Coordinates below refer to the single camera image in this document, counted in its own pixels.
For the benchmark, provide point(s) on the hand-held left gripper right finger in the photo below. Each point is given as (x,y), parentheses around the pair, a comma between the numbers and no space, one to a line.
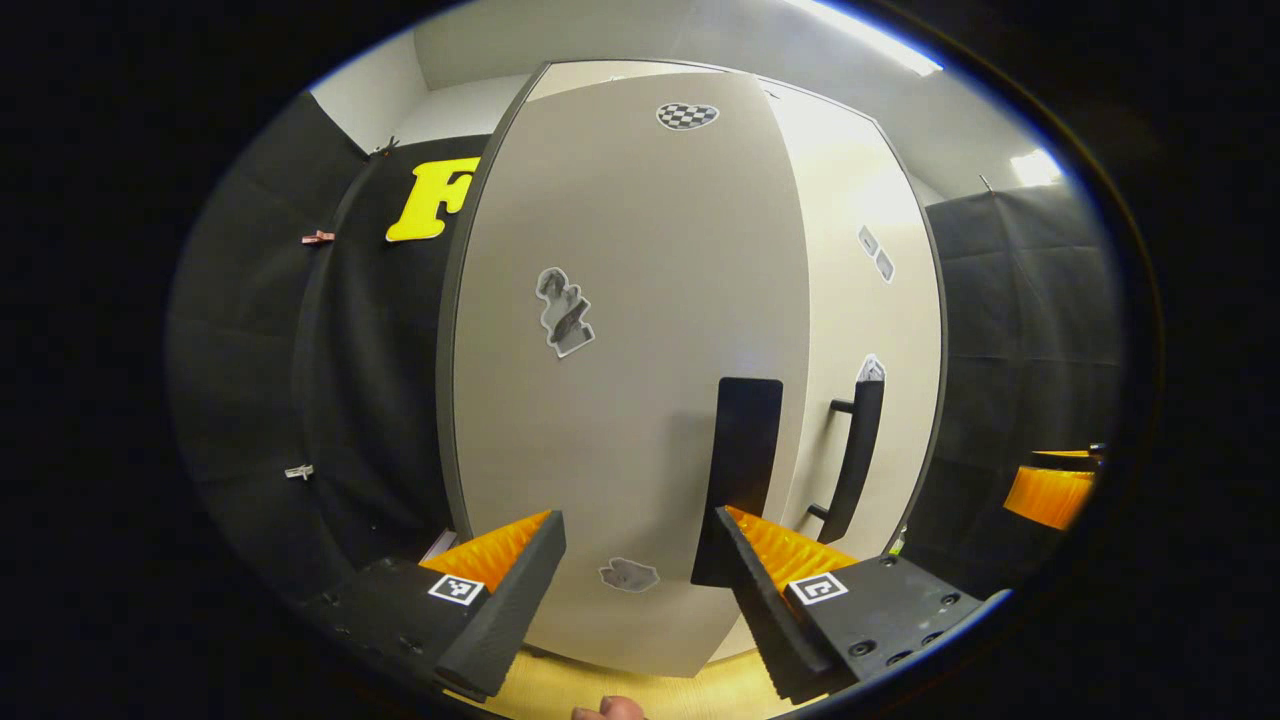
(760,620)

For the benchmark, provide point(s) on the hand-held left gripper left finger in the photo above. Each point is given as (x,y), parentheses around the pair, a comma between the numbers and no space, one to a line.
(510,620)

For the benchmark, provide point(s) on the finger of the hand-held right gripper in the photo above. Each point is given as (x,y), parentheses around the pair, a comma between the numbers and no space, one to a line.
(1050,495)

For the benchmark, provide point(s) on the white shoe cabinet door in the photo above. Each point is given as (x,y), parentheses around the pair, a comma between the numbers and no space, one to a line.
(840,300)
(620,420)

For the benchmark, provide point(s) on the small white clip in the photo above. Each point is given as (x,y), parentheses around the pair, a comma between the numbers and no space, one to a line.
(298,471)

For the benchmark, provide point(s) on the small ceiling light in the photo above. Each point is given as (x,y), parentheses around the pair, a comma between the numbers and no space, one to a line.
(1035,167)

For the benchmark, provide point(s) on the small pink clip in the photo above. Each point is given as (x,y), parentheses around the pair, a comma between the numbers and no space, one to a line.
(318,237)

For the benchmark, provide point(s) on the long ceiling light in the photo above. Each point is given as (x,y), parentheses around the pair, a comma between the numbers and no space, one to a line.
(880,40)

